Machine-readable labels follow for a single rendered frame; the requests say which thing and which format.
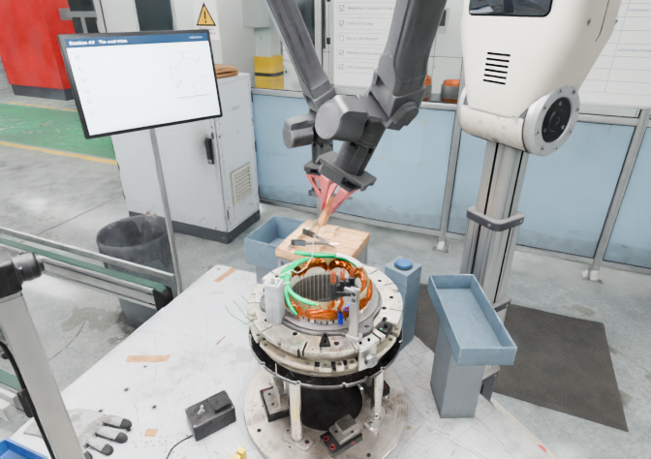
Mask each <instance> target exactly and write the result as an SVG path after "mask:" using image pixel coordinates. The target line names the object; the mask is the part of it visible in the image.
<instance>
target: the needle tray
mask: <svg viewBox="0 0 651 459"><path fill-rule="evenodd" d="M427 290H428V293H429V295H430V298H431V300H432V303H433V305H434V308H435V310H436V313H437V315H438V318H439V327H438V334H437V340H436V347H435V353H434V360H433V367H432V373H431V380H430V387H431V390H432V394H433V397H434V400H435V403H436V407H437V410H438V413H439V416H440V418H474V416H475V412H476V407H477V403H478V399H479V395H480V390H481V382H482V377H483V373H484V368H485V365H513V362H514V358H515V354H516V350H517V346H516V345H515V343H514V341H513V340H512V337H511V336H510V334H509V332H508V331H507V330H506V328H505V327H504V325H503V323H502V321H501V320H500V318H499V316H498V315H497V313H496V311H495V310H494V308H493V306H492V305H491V303H490V301H489V300H488V298H487V296H486V294H485V293H484V291H483V289H482V288H481V285H480V284H479V282H478V280H477V279H476V277H475V275H474V274H449V275H429V279H428V287H427Z"/></svg>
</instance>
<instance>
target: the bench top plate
mask: <svg viewBox="0 0 651 459"><path fill-rule="evenodd" d="M230 268H231V267H228V266H225V265H219V264H216V265H215V266H213V267H212V268H211V269H210V270H208V271H207V272H206V273H205V274H204V275H202V276H201V277H200V278H199V280H197V281H196V282H195V283H194V284H193V285H191V286H190V287H189V288H188V289H187V290H185V291H184V292H183V293H182V294H180V295H179V296H178V297H177V298H176V299H174V300H173V301H172V302H171V303H170V304H168V305H167V306H166V307H165V308H164V309H162V310H161V311H160V312H159V313H158V314H156V315H155V316H154V317H153V318H152V319H150V320H149V321H148V322H147V323H145V324H144V325H143V326H142V327H141V328H139V329H138V330H137V331H136V332H135V333H133V334H132V335H131V336H130V337H129V338H127V339H126V340H125V341H124V342H123V343H121V344H120V345H119V346H118V347H117V348H115V349H114V350H113V351H112V352H110V353H109V354H108V355H107V356H106V357H104V358H103V359H102V360H101V361H100V362H98V363H97V364H96V365H95V366H94V367H92V368H91V369H90V370H89V371H88V372H86V373H85V374H84V375H83V376H82V377H80V378H79V379H78V380H77V381H76V382H74V383H73V384H72V385H71V386H69V387H68V388H67V389H66V390H65V391H63V392H62V393H61V396H62V399H63V401H64V404H65V406H66V409H67V410H73V409H89V410H93V411H96V412H99V413H103V414H111V415H117V416H120V417H123V418H127V419H129V420H131V421H132V423H133V425H132V427H131V428H129V429H124V428H120V427H117V426H113V425H107V427H109V428H113V429H115V430H117V431H120V432H123V433H125V434H127V436H128V441H127V442H126V443H124V444H121V443H118V442H116V441H113V440H111V439H108V438H104V437H101V436H98V437H97V438H99V439H102V440H104V441H105V442H107V443H108V444H110V445H112V446H113V449H114V452H113V453H112V455H109V456H107V455H105V454H103V453H102V452H100V451H99V450H97V449H95V448H93V447H91V446H89V447H87V448H86V449H87V450H88V451H89V452H90V453H91V454H92V456H93V459H166V458H167V456H168V454H169V451H170V450H171V448H172V447H173V445H174V444H177V443H178V442H180V441H181V440H183V439H185V438H187V437H188V436H190V435H192V432H191V429H190V427H189V425H188V422H187V417H186V413H185V409H186V408H188V407H190V406H192V405H194V404H196V403H198V402H200V401H202V400H204V399H206V398H208V397H210V396H212V395H214V394H216V393H218V392H220V391H222V390H226V391H227V393H228V395H229V397H230V398H231V400H232V403H233V404H234V406H235V415H236V422H234V423H232V424H231V425H230V427H229V425H228V426H227V427H225V428H223V429H221V430H219V431H217V432H215V433H213V434H211V435H209V436H207V437H206V438H204V439H202V440H200V441H198V442H196V441H195V438H194V436H193V437H191V438H189V439H187V440H185V441H183V442H181V443H180V444H178V445H177V446H176V447H175V448H174V449H173V450H172V451H171V453H170V456H169V458H168V459H182V458H183V457H184V456H186V459H232V457H233V454H236V451H237V449H238V445H239V446H241V447H243V448H245V449H246V454H247V459H266V458H265V457H264V456H263V455H262V454H261V453H260V452H259V450H258V449H257V448H256V446H255V445H254V443H253V442H252V440H251V438H250V436H249V434H248V431H247V428H246V425H245V420H244V411H243V407H244V398H245V394H246V391H247V388H248V385H249V383H250V381H251V380H252V379H253V377H254V376H255V374H256V373H257V372H258V370H259V369H260V368H261V367H262V365H261V364H260V363H259V366H258V361H257V359H256V358H255V356H254V355H253V354H252V351H251V348H250V345H249V337H248V332H249V325H250V323H246V324H244V323H243V322H250V320H249V321H248V319H246V318H245V316H246V317H247V309H248V313H249V304H248V303H249V299H250V295H251V293H252V290H253V289H254V287H255V286H256V285H257V276H256V274H255V273H251V272H247V271H243V270H239V269H237V270H236V271H235V272H234V273H232V274H231V275H229V276H228V277H227V278H225V279H224V280H222V281H221V282H219V283H217V282H215V281H213V280H215V279H216V278H218V277H219V276H221V275H222V274H224V273H225V272H227V271H228V270H229V269H230ZM251 289H252V290H251ZM241 295H242V296H243V297H244V298H245V299H246V300H247V301H248V303H247V302H246V300H245V299H244V298H243V297H242V296H241ZM233 301H234V302H235V303H236V304H237V305H238V306H239V307H240V308H241V310H242V311H243V313H244V314H245V316H244V315H243V313H242V312H241V310H240V309H239V307H238V306H237V305H236V304H235V303H234V302H233ZM225 305H226V306H227V308H228V310H229V311H230V313H231V314H232V315H234V317H233V316H232V315H231V314H230V313H229V312H228V310H227V309H226V306H225ZM235 317H237V319H236V318H235ZM247 318H248V317H247ZM238 319H239V320H238ZM240 320H242V321H243V322H242V321H240ZM168 354H170V358H169V360H168V361H164V362H125V361H126V359H127V357H128V355H168ZM433 360H434V352H433V351H432V350H430V349H429V348H428V347H426V346H425V345H424V344H423V342H422V341H421V340H420V339H419V338H418V337H416V336H415V335H414V339H413V340H412V341H411V342H410V343H409V344H408V345H407V346H406V347H405V348H404V349H403V350H402V351H401V352H399V354H398V356H397V357H396V359H395V360H394V361H393V363H392V364H391V365H390V366H389V367H390V368H391V369H392V370H393V371H394V372H395V374H396V375H397V377H398V378H399V380H400V381H401V383H402V385H403V387H404V390H405V393H406V397H407V403H408V415H407V422H406V426H405V430H404V432H403V435H402V437H401V439H400V441H399V442H398V444H397V446H396V447H395V448H394V450H393V451H392V452H391V453H390V454H389V455H388V456H387V457H386V458H385V459H552V458H551V457H550V456H549V455H547V454H546V453H545V452H544V451H543V450H542V449H541V448H540V447H539V446H537V445H536V444H535V443H534V442H533V441H532V440H531V439H530V438H528V437H527V436H526V435H525V434H524V433H523V432H522V431H521V430H520V429H518V428H517V427H516V426H515V425H514V424H513V423H512V422H511V421H510V420H508V419H507V418H506V417H505V416H504V415H503V414H502V413H501V412H499V411H498V410H497V409H496V408H495V407H494V406H493V405H492V404H491V403H489V402H488V401H487V400H486V399H485V398H484V397H483V396H482V395H481V394H480V395H479V399H478V403H477V407H476V412H475V416H474V418H440V416H439V413H438V410H437V407H436V403H435V400H434V397H433V394H432V390H431V387H430V380H431V373H432V367H433ZM33 420H34V417H32V418H31V419H30V420H28V421H27V422H26V423H25V424H24V425H22V426H21V427H20V428H19V429H18V430H17V431H16V432H15V433H14V434H12V435H11V436H10V437H9V439H11V440H13V441H15V442H17V443H19V444H23V445H25V446H27V447H29V448H31V449H33V450H35V451H37V452H40V453H42V454H43V455H45V456H47V457H48V459H51V458H50V455H49V453H48V451H47V447H46V445H45V442H44V440H43V438H41V437H39V436H35V435H31V434H23V432H24V430H25V429H26V427H27V426H28V425H29V424H30V423H31V422H32V421H33ZM426 423H427V424H426ZM428 424H429V425H430V426H432V427H433V428H432V427H430V426H429V425H428ZM161 425H162V427H161ZM228 427H229V428H228ZM147 428H151V429H159V430H158V432H157V434H156V436H155V437H146V436H145V435H144V434H145V432H146V430H147ZM433 429H434V430H435V431H434V430H433ZM436 431H437V432H436ZM432 432H434V433H432ZM430 433H432V434H430ZM161 436H162V437H161ZM159 437H161V438H159ZM179 439H180V440H179ZM141 440H142V441H141ZM178 440H179V441H178ZM133 441H134V442H133ZM159 441H160V442H159ZM165 441H166V442H165ZM146 442H148V443H146ZM244 443H245V444H244ZM154 444H155V445H154ZM161 444H162V445H161ZM152 445H154V446H152ZM135 446H137V447H138V448H136V447H135ZM182 447H183V448H182ZM181 448H182V449H181ZM166 449H167V450H166ZM216 450H217V451H216ZM165 451H166V452H165ZM173 451H174V453H173ZM214 451H216V452H214ZM164 452H165V453H164ZM216 453H217V454H216ZM218 453H219V454H218ZM232 453H233V454H232ZM177 454H179V455H177Z"/></svg>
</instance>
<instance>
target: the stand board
mask: <svg viewBox="0 0 651 459"><path fill-rule="evenodd" d="M314 222H315V221H310V220H307V221H306V222H305V223H304V224H303V225H301V226H300V227H299V228H298V229H297V230H296V231H295V232H293V233H292V234H291V235H290V236H289V237H288V238H287V239H286V240H285V241H283V242H282V243H281V244H280V245H279V246H278V247H277V248H276V249H275V255H276V257H280V258H284V259H288V260H298V259H301V258H306V257H305V256H300V255H295V250H299V251H305V252H313V253H332V254H337V253H340V254H342V255H346V256H349V257H352V258H354V259H355V258H356V257H357V256H358V254H359V253H360V252H361V250H362V249H363V248H364V246H365V245H366V244H367V243H368V241H369V239H370V233H369V232H364V231H359V230H355V229H346V228H342V227H340V231H339V233H338V234H337V235H336V236H335V237H334V231H335V229H336V228H337V226H333V225H329V224H326V225H325V226H322V227H321V228H320V227H319V224H317V225H316V226H315V227H314V228H313V229H312V230H311V231H313V232H315V234H316V233H317V231H318V230H319V231H318V233H317V235H318V236H319V237H321V238H323V239H325V240H326V241H331V242H337V243H339V244H330V245H332V246H335V247H336V248H333V247H329V246H326V247H325V248H324V250H323V251H322V252H320V245H314V246H313V245H306V246H294V247H293V248H292V249H291V250H290V251H288V246H289V245H290V244H291V239H296V238H297V237H299V236H300V235H301V234H302V229H307V228H308V227H309V226H311V225H312V224H313V223H314ZM319 228H320V229H319ZM314 238H315V237H314ZM314 238H312V237H310V236H307V235H305V236H304V237H303V238H302V239H301V240H306V241H312V240H313V239H314ZM314 240H315V241H320V240H318V239H314ZM314 240H313V241H314Z"/></svg>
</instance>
